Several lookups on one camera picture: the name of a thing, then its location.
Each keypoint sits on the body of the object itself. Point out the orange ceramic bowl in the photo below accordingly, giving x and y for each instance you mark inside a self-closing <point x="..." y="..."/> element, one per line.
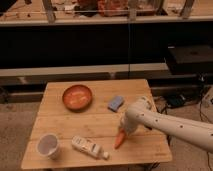
<point x="77" y="97"/>

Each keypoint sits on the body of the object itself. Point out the white plastic cup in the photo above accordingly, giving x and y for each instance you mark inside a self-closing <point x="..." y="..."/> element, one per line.
<point x="48" y="146"/>

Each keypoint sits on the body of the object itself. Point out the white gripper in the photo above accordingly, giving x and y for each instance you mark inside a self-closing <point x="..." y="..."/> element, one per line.
<point x="128" y="125"/>

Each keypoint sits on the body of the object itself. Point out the black box on shelf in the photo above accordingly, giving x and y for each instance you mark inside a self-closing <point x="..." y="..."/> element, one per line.
<point x="196" y="59"/>

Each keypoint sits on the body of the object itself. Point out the blue sponge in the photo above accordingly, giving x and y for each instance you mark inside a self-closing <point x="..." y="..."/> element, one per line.
<point x="115" y="103"/>

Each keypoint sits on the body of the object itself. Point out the wooden table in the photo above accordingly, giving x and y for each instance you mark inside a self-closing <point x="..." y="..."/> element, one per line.
<point x="98" y="124"/>

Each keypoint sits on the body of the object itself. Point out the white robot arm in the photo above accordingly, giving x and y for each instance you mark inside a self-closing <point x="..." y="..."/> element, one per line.
<point x="199" y="134"/>

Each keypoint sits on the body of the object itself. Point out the white plastic bottle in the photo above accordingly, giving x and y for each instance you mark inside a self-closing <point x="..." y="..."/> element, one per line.
<point x="88" y="147"/>

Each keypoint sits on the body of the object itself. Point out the long wooden shelf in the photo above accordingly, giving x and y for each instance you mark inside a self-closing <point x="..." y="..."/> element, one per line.
<point x="101" y="12"/>

